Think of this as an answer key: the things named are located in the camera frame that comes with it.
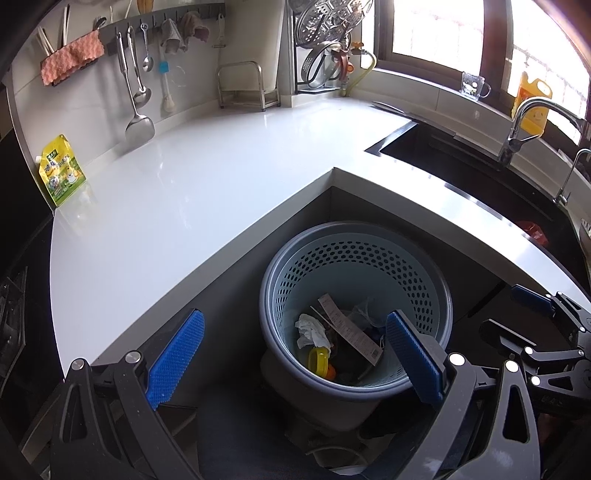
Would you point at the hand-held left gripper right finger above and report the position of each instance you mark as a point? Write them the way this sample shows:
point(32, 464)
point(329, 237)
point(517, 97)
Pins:
point(415, 355)

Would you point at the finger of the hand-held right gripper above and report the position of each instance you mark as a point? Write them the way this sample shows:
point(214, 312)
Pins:
point(498, 332)
point(531, 297)

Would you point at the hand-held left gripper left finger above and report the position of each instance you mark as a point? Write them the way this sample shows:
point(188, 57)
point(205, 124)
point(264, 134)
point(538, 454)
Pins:
point(178, 355)

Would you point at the clear plastic bag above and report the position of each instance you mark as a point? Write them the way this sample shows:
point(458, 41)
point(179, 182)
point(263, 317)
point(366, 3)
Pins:
point(362, 316)

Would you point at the pink paper slip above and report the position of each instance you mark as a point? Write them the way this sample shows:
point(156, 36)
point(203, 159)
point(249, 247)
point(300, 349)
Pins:
point(351, 330)

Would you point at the small orange object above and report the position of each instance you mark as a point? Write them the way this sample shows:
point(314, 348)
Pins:
point(330, 372)

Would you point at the large white paper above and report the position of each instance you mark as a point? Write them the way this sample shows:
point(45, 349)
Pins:
point(311, 330)

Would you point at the grey-blue perforated waste basket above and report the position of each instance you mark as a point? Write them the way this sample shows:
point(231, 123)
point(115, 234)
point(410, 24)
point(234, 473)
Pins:
point(369, 258)

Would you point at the red plastic bag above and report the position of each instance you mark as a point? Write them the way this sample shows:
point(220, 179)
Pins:
point(533, 230)

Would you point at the small chrome faucet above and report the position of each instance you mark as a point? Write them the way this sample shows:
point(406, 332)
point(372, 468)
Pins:
point(565, 184)

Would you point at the black sink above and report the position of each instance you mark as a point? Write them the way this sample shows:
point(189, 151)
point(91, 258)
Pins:
point(461, 157)

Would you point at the chrome sink faucet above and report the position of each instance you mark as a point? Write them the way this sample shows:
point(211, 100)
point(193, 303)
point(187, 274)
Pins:
point(515, 138)

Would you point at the yellow detergent bottle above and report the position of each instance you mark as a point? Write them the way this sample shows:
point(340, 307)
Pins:
point(531, 101)

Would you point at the green yellow spout pouch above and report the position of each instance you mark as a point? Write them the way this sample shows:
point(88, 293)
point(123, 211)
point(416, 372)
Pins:
point(62, 170)

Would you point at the clear cartoon mug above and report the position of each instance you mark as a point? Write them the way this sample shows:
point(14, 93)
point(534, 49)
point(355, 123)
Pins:
point(473, 87)

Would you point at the steel spatula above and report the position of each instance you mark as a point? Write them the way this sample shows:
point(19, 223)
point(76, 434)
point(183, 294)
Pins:
point(138, 129)

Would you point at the steel ladle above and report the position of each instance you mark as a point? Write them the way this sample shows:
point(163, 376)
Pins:
point(141, 97)

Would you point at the steel board stand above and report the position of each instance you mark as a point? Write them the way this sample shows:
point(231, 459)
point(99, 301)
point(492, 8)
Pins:
point(272, 102)

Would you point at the black lid rack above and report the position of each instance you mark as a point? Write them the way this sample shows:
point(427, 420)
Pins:
point(314, 90)

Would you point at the blue white bottle brush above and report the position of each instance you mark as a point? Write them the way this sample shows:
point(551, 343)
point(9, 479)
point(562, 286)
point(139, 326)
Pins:
point(165, 68)

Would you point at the steel spoon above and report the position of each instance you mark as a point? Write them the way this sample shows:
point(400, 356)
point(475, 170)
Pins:
point(146, 64)

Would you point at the brown framed window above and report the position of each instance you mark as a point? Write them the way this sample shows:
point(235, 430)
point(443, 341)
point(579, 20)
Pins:
point(383, 37)

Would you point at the brass gas valve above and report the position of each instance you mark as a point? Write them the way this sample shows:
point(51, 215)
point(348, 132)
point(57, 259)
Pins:
point(355, 48)

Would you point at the glass pot lid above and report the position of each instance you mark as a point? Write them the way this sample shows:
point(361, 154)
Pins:
point(318, 64)

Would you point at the pink dishcloth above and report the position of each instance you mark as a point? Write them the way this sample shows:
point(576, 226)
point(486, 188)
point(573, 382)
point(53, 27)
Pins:
point(71, 57)

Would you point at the grey rag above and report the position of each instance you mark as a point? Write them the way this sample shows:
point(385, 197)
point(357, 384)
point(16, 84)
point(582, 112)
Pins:
point(194, 27)
point(171, 37)

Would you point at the white peeler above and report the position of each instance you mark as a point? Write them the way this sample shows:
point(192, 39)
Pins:
point(220, 32)

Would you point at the white cutting board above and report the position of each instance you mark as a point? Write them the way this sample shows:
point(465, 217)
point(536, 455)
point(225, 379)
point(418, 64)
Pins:
point(281, 46)

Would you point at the bundle of chopsticks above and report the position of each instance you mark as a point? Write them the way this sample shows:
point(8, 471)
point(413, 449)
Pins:
point(48, 39)

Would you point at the steel fork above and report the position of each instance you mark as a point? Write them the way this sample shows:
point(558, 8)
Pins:
point(100, 22)

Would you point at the perforated steel steamer tray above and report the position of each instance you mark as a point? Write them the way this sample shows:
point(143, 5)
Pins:
point(323, 23)

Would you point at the wooden utensil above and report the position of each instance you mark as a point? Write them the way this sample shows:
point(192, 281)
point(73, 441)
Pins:
point(144, 5)

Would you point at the large steel pot lid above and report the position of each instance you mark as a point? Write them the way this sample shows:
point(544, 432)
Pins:
point(300, 4)

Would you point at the grey wall hook rail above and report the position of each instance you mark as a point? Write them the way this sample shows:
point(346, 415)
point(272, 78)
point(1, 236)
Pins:
point(194, 10)

